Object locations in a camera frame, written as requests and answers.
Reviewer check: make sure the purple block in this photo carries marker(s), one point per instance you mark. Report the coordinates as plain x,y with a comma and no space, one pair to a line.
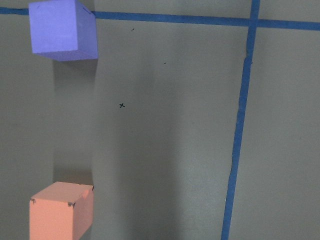
63,30

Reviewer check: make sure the orange block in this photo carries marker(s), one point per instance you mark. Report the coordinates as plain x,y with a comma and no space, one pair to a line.
61,211

